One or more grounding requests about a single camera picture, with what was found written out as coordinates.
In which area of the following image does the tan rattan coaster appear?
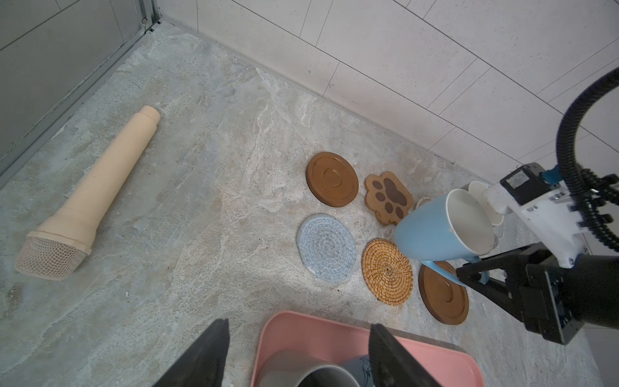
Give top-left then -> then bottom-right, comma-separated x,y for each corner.
361,238 -> 414,306

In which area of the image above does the grey handled white mug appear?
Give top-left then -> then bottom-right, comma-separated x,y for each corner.
461,181 -> 505,227

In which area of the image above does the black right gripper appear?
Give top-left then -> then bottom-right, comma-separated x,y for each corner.
456,243 -> 618,345

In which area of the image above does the blue mug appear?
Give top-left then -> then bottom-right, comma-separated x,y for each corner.
394,189 -> 497,285
339,355 -> 375,387

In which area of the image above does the grey metal mug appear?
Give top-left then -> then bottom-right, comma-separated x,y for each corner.
256,350 -> 359,386

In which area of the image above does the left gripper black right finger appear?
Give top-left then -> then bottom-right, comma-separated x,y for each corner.
368,324 -> 441,387

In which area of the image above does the pink silicone tray mat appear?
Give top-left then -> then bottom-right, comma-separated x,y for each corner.
251,311 -> 485,386

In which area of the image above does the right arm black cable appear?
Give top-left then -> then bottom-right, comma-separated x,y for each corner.
555,66 -> 619,253

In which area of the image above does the cork paw print coaster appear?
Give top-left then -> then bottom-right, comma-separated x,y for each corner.
364,171 -> 415,226

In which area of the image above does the brown wooden coaster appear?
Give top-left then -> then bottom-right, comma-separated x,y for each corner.
419,264 -> 469,325
306,152 -> 359,207

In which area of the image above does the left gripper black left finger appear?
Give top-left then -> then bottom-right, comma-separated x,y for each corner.
154,319 -> 230,387

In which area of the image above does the beige wooden rolling pin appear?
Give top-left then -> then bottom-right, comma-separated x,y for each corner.
15,106 -> 161,281

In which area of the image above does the light blue woven coaster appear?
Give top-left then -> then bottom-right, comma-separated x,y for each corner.
296,214 -> 356,285

